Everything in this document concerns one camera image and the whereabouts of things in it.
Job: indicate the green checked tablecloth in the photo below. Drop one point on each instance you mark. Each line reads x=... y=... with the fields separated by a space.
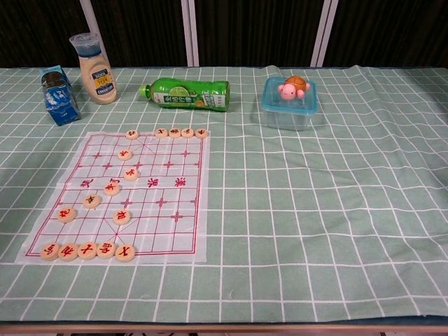
x=280 y=210

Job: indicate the green drink bottle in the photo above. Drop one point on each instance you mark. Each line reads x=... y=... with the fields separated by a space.
x=189 y=94

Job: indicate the blue cookie box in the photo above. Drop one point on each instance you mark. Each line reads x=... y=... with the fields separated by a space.
x=59 y=101

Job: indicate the clear container with blue lid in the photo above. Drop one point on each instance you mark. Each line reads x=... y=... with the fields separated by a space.
x=287 y=115

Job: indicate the pink turtle toy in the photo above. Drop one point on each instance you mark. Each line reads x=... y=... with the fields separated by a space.
x=288 y=89

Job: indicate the white partition frame post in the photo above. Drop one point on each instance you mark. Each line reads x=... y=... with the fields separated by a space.
x=89 y=17
x=192 y=35
x=325 y=31

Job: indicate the translucent Chinese chess board sheet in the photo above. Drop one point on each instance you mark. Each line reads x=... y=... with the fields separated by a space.
x=157 y=224

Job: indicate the dark partition panel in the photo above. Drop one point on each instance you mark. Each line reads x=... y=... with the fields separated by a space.
x=140 y=31
x=255 y=31
x=35 y=31
x=392 y=31

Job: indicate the round wooden chess piece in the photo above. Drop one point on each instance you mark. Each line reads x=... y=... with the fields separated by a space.
x=161 y=132
x=202 y=133
x=132 y=134
x=68 y=251
x=49 y=251
x=125 y=153
x=131 y=173
x=125 y=253
x=87 y=250
x=174 y=132
x=106 y=249
x=111 y=188
x=121 y=217
x=188 y=132
x=92 y=201

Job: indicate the mayonnaise squeeze bottle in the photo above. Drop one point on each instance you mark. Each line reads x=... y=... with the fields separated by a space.
x=99 y=82

